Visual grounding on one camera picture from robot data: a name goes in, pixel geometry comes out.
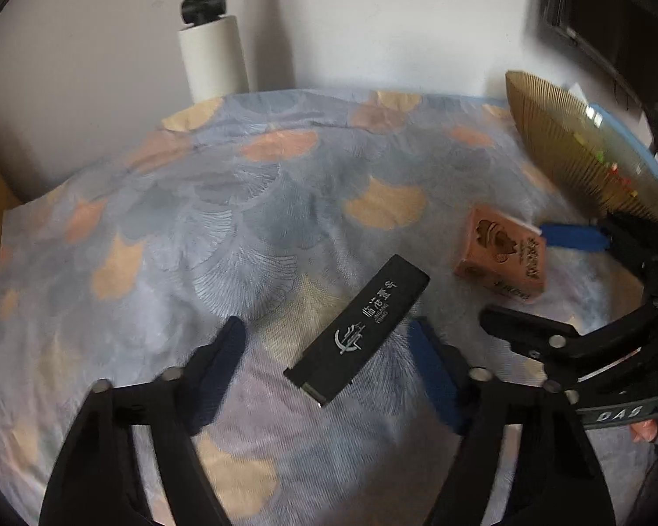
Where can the person's right hand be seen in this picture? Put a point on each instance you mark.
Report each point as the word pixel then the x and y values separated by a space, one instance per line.
pixel 642 430

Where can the amber ribbed glass bowl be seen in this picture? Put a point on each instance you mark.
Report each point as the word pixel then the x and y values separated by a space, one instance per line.
pixel 570 148

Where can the white lamp pole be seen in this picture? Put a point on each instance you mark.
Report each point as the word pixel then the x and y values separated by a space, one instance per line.
pixel 214 49

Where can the long black box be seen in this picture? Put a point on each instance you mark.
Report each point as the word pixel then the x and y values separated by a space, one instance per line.
pixel 362 329

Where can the black monitor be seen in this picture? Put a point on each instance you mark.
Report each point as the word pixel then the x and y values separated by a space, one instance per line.
pixel 608 16

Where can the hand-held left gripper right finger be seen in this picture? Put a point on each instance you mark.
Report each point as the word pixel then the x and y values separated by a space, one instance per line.
pixel 436 372

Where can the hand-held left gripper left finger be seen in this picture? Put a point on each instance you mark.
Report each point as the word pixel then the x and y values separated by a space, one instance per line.
pixel 219 372

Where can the fan-patterned tablecloth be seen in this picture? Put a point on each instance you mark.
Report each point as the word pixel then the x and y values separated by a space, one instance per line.
pixel 197 219

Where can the pink printed box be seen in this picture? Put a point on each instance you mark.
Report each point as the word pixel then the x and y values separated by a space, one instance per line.
pixel 499 255

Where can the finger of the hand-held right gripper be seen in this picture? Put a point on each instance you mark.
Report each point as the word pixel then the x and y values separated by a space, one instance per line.
pixel 573 236
pixel 532 331

